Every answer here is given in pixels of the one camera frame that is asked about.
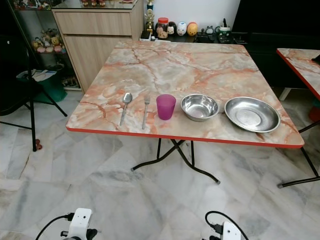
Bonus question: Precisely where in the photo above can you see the black round figurine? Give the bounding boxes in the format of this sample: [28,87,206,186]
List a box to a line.
[168,21,178,37]

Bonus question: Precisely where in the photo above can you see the stainless steel plate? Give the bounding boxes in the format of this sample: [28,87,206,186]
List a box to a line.
[224,96,281,134]

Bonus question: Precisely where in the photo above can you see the purple plastic cup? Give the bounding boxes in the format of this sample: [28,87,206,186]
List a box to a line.
[156,94,177,121]

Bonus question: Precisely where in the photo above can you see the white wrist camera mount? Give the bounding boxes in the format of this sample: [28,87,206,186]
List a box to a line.
[72,208,94,240]
[222,221,243,240]

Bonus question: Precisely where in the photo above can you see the yellow bear plush toy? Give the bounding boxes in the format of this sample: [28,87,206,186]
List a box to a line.
[49,35,61,49]

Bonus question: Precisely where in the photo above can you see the grey totoro figurine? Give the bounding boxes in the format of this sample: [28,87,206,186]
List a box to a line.
[203,25,216,39]

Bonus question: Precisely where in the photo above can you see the light wooden cabinet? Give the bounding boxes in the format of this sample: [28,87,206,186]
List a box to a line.
[52,4,144,94]

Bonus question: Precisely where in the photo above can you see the green bin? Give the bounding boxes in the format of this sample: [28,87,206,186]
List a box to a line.
[16,69,65,104]

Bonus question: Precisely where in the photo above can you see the red lidded jar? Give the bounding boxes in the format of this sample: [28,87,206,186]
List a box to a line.
[156,17,170,40]

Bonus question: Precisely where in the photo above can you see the gold trophy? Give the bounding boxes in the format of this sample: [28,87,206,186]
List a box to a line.
[144,0,156,41]

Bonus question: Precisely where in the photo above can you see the black folding table legs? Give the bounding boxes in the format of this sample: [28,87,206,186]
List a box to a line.
[131,138,222,185]

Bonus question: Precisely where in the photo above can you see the glass display shelf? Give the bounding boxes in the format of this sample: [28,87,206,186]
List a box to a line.
[7,0,82,91]

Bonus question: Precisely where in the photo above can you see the green white mug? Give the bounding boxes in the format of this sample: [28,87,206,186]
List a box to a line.
[216,18,233,44]

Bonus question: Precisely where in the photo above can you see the black television screen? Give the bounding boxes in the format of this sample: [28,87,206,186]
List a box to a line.
[231,0,320,35]

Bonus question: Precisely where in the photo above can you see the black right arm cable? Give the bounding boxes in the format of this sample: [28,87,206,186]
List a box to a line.
[204,210,249,240]

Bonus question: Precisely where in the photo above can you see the steel spoon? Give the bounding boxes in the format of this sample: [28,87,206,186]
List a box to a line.
[119,92,134,127]

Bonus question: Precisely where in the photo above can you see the stainless steel bowl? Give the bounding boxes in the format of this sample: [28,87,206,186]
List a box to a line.
[180,93,221,122]

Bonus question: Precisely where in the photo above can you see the red plastic stool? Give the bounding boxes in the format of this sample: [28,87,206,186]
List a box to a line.
[308,99,320,124]

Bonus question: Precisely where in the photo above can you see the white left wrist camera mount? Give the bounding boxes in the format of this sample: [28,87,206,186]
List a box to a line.
[72,208,94,240]

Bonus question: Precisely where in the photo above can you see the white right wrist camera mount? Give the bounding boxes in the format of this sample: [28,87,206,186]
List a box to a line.
[222,221,243,240]

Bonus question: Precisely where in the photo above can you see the yellow orange egg figurine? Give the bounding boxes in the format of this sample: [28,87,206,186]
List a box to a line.
[187,21,199,37]

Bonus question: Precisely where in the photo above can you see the white egg figurine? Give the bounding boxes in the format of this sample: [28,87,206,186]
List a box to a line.
[176,21,188,37]

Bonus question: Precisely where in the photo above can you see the steel fork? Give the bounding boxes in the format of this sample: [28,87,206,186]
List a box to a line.
[142,94,151,130]

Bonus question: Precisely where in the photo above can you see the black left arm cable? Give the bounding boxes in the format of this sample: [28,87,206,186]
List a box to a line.
[35,213,77,240]

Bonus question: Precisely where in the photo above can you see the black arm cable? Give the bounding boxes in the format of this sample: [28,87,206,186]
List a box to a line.
[35,213,77,240]
[204,210,249,240]

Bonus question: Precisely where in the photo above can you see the white paper sheet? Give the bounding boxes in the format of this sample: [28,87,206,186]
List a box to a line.
[30,69,59,82]

